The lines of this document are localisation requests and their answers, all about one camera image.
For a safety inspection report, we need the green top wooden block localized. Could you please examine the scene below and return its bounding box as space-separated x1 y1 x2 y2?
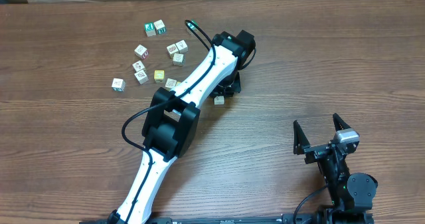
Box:
144 23 156 37

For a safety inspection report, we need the yellow top wooden block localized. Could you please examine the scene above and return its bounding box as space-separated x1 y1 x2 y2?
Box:
154 70 165 83

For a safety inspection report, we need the wooden block green picture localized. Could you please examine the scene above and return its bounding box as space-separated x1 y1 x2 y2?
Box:
173 53 185 66

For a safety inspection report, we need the wooden block green side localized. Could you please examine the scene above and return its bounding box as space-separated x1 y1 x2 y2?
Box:
153 19 167 35

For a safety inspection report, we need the wooden block squirrel picture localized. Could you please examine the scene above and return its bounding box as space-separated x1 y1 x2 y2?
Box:
132 60 146 72

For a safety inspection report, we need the wooden block ball picture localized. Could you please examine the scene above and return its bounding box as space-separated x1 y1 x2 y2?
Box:
134 70 149 84

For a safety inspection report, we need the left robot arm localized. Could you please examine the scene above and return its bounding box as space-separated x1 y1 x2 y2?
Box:
106 31 256 224

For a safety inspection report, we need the wooden block red side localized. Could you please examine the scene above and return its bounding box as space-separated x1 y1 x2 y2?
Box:
134 45 149 60

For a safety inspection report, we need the wooden block red pencil picture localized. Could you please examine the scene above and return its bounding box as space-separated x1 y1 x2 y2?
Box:
214 96 224 105

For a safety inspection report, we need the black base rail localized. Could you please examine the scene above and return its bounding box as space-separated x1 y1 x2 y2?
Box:
79 212 375 224

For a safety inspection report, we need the wooden block triangle picture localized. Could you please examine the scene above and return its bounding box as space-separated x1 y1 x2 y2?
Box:
175 40 189 54

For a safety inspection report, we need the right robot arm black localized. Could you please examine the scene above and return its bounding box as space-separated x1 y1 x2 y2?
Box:
292 113 378 224

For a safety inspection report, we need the wooden block scribble picture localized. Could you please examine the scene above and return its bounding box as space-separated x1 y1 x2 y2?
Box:
165 78 177 90

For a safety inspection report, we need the wooden block teal side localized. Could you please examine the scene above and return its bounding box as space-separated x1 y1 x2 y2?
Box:
112 78 126 92

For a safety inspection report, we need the green number four block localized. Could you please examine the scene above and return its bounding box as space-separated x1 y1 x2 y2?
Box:
186 20 199 35

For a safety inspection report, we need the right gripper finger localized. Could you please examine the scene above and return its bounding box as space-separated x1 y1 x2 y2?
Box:
332 113 350 132
293 120 311 155

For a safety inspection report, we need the wooden block brown picture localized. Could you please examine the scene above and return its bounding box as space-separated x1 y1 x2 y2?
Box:
167 44 179 58

